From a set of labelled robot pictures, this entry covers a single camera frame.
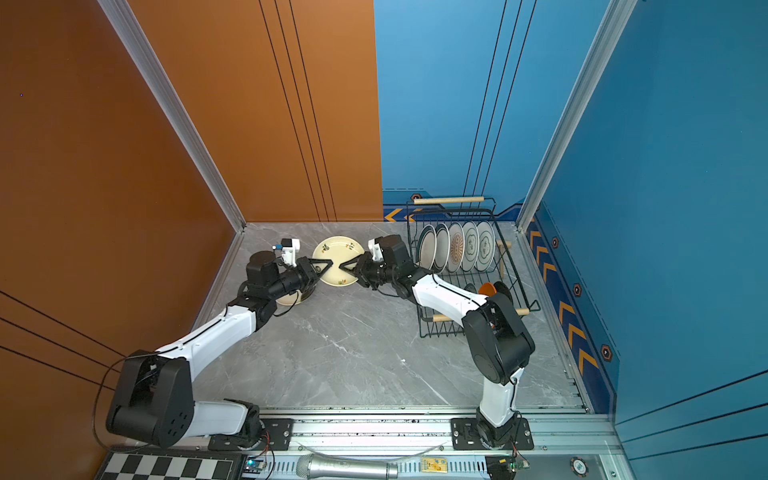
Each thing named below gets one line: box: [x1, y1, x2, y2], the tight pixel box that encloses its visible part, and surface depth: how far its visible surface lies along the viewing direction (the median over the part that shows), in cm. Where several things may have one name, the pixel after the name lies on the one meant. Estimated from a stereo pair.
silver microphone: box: [296, 454, 399, 480], surface depth 68 cm
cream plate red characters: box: [312, 235, 365, 287], surface depth 84 cm
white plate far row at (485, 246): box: [476, 221, 496, 272], surface depth 104 cm
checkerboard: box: [93, 451, 243, 480], surface depth 69 cm
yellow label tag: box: [421, 458, 448, 473], surface depth 70 cm
